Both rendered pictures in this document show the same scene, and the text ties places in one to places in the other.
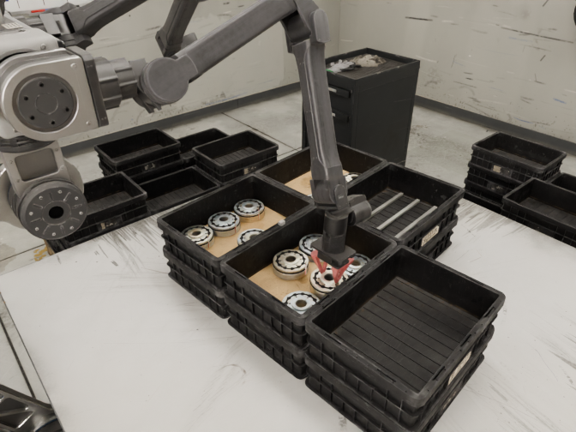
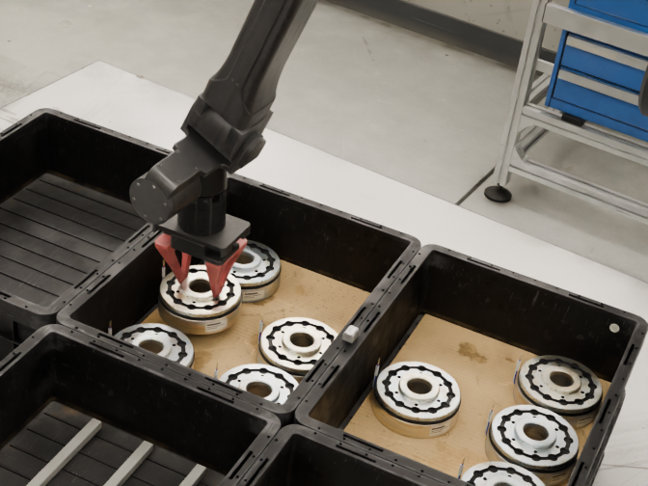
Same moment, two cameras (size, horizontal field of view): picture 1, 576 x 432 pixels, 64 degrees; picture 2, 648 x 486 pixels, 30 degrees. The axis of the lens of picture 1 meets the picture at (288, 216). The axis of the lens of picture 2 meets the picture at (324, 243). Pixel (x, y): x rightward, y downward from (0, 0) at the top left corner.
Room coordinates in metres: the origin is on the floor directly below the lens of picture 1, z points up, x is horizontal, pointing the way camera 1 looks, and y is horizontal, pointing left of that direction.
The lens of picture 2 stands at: (2.09, -0.46, 1.79)
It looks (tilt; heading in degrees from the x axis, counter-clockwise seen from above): 34 degrees down; 157
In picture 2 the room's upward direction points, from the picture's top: 8 degrees clockwise
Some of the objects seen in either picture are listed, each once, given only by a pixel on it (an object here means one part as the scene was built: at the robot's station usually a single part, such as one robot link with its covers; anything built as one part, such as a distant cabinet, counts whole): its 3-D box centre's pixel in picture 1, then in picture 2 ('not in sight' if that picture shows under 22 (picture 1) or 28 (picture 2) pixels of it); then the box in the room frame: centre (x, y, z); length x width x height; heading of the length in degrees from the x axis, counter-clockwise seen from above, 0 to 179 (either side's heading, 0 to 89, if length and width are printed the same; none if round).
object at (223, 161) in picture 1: (238, 182); not in sight; (2.37, 0.29, 0.37); 0.40 x 0.30 x 0.45; 130
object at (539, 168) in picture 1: (508, 184); not in sight; (2.30, -1.27, 0.37); 0.40 x 0.30 x 0.45; 40
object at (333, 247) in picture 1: (333, 241); (202, 209); (0.93, -0.11, 1.00); 0.10 x 0.07 x 0.07; 44
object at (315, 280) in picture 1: (329, 279); (200, 290); (0.93, -0.11, 0.88); 0.10 x 0.10 x 0.01
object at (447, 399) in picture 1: (399, 357); not in sight; (0.77, -0.27, 0.76); 0.40 x 0.30 x 0.12; 136
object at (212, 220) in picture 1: (224, 220); (534, 436); (1.24, 0.21, 0.86); 0.10 x 0.10 x 0.01
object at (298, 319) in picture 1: (310, 255); (251, 284); (0.98, -0.06, 0.92); 0.40 x 0.30 x 0.02; 136
